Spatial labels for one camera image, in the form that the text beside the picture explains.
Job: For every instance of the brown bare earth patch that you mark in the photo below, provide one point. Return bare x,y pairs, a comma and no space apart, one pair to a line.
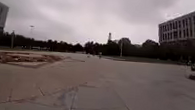
16,57

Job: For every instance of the row of dark trees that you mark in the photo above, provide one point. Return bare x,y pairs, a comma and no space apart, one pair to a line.
136,49

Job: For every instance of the pale multi-storey building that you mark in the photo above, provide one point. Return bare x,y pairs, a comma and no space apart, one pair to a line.
188,28

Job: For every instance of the pale pole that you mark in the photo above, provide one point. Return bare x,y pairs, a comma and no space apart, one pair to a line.
121,49

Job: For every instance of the tall floodlight mast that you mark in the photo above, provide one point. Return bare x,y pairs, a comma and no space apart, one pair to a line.
31,30

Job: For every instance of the distant tower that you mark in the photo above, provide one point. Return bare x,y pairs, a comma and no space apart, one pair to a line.
109,37

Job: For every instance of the stone pillar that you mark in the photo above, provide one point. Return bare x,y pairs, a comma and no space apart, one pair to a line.
12,39

